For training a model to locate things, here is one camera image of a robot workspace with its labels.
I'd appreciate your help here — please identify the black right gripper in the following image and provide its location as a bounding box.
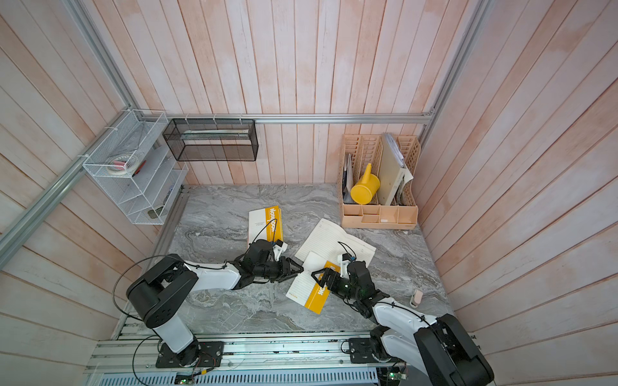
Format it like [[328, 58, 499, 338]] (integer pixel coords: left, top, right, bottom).
[[313, 267, 362, 302]]

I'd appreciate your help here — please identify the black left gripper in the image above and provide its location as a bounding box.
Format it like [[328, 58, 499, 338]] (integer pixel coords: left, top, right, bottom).
[[254, 256, 305, 283]]

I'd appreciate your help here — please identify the white orange Notebook notebook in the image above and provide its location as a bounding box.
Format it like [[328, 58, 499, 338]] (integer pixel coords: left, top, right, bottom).
[[248, 206, 283, 244], [286, 252, 341, 315]]

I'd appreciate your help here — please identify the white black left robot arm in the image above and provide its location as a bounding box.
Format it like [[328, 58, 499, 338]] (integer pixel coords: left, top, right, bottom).
[[126, 240, 304, 362]]

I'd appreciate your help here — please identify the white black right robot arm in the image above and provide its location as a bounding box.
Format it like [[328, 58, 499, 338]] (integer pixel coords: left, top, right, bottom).
[[312, 261, 494, 385]]

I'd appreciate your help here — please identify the yellow plastic watering can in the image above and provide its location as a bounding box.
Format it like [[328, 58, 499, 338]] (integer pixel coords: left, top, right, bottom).
[[350, 163, 381, 205]]

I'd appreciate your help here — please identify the small pink white eraser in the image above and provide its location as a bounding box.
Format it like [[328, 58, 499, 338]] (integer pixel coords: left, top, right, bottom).
[[410, 289, 423, 308]]

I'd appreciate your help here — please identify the grey book in organizer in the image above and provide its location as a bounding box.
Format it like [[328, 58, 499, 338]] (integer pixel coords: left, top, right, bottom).
[[342, 153, 354, 204]]

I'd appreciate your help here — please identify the beige folder in organizer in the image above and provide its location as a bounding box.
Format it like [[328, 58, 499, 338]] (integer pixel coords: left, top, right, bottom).
[[377, 133, 414, 206]]

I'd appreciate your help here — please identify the beige plastic desk organizer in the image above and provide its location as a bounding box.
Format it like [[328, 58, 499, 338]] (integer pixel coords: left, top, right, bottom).
[[338, 134, 421, 229]]

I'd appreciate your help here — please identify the tape roll on shelf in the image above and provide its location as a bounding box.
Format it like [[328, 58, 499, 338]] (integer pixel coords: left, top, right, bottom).
[[106, 154, 139, 176]]

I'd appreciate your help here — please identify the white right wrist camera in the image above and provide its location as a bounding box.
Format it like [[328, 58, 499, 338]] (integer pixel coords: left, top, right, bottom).
[[338, 253, 356, 278]]

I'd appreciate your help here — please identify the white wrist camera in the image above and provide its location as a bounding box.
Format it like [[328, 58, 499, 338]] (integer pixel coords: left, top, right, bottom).
[[272, 240, 288, 262], [338, 253, 356, 278]]

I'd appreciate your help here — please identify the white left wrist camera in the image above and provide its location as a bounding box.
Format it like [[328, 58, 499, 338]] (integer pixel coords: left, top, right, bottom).
[[272, 240, 288, 262]]

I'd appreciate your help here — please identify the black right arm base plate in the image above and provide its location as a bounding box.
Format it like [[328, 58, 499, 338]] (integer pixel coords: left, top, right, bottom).
[[348, 335, 418, 363]]

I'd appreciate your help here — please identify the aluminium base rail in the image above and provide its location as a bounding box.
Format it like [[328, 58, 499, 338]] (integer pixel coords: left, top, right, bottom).
[[85, 332, 430, 385]]

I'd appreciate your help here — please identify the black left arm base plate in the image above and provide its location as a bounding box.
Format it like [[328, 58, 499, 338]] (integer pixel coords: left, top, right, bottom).
[[155, 341, 225, 368]]

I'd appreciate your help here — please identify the horizontal aluminium wall rail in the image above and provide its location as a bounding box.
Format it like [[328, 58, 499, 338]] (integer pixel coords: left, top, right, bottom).
[[141, 111, 433, 125]]

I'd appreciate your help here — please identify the black mesh wall basket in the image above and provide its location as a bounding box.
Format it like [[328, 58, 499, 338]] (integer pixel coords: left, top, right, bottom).
[[163, 117, 259, 162]]

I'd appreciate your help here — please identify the white wire mesh shelf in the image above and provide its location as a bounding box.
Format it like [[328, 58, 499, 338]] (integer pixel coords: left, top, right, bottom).
[[84, 109, 188, 225]]

